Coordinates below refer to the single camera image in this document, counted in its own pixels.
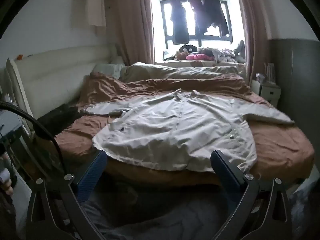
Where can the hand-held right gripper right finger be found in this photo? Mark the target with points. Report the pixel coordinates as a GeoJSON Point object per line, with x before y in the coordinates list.
{"type": "Point", "coordinates": [225, 173]}

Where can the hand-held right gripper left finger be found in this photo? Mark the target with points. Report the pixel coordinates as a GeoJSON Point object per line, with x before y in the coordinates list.
{"type": "Point", "coordinates": [93, 172]}

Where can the light grey jacket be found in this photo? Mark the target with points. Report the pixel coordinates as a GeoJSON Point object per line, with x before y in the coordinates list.
{"type": "Point", "coordinates": [175, 130]}

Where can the folded black clothes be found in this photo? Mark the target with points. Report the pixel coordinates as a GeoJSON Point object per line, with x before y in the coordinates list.
{"type": "Point", "coordinates": [60, 117]}

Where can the pile of crumpled clothes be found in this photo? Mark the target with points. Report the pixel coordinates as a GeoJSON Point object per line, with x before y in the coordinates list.
{"type": "Point", "coordinates": [222, 53]}

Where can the person's left hand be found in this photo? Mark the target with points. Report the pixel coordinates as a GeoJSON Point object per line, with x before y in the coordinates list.
{"type": "Point", "coordinates": [7, 190]}

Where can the grey bedside table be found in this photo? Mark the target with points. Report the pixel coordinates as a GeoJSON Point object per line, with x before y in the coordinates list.
{"type": "Point", "coordinates": [12, 130]}

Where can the brown blanket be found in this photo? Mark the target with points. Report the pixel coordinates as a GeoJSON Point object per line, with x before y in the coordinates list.
{"type": "Point", "coordinates": [275, 140]}

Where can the person's grey pants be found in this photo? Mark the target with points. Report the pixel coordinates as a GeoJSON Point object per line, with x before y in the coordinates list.
{"type": "Point", "coordinates": [155, 220]}

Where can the grey mottled cloth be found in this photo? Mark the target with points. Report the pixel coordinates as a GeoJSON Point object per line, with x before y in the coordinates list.
{"type": "Point", "coordinates": [305, 205]}

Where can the white nightstand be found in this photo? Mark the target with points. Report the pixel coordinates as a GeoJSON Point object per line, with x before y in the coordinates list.
{"type": "Point", "coordinates": [268, 93]}

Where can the small glass jar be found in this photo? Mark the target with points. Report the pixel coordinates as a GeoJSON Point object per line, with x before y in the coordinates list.
{"type": "Point", "coordinates": [260, 77]}

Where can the pale green pillow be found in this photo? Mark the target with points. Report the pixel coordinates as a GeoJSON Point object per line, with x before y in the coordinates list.
{"type": "Point", "coordinates": [107, 69]}

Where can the white padded headboard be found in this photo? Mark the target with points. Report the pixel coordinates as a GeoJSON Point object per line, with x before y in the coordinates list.
{"type": "Point", "coordinates": [55, 75]}

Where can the white slatted holder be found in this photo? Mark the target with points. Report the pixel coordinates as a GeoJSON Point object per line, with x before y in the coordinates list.
{"type": "Point", "coordinates": [270, 73]}

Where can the beige duvet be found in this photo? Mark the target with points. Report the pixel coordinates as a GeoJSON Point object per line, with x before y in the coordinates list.
{"type": "Point", "coordinates": [175, 72]}

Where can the white pillow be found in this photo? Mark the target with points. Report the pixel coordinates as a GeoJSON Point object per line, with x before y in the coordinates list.
{"type": "Point", "coordinates": [117, 60]}

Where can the small orange toy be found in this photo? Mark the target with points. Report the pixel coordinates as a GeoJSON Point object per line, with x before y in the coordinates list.
{"type": "Point", "coordinates": [20, 56]}

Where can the grey wardrobe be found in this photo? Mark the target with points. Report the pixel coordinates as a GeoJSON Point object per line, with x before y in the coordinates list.
{"type": "Point", "coordinates": [297, 80]}

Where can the pink cushion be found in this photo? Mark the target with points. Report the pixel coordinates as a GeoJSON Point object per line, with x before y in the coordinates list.
{"type": "Point", "coordinates": [197, 57]}

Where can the brown plush toy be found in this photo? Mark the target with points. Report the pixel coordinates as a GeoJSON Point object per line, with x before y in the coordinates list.
{"type": "Point", "coordinates": [181, 55]}

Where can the black plush toy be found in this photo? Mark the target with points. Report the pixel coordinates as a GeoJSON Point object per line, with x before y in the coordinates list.
{"type": "Point", "coordinates": [187, 48]}

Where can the pinkish curtain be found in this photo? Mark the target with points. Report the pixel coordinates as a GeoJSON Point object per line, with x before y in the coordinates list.
{"type": "Point", "coordinates": [135, 25]}
{"type": "Point", "coordinates": [252, 30]}

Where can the white hanging cloth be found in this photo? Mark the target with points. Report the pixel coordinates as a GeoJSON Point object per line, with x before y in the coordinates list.
{"type": "Point", "coordinates": [90, 10]}

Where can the window with black frame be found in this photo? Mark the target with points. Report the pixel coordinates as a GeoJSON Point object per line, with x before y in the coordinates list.
{"type": "Point", "coordinates": [192, 38]}

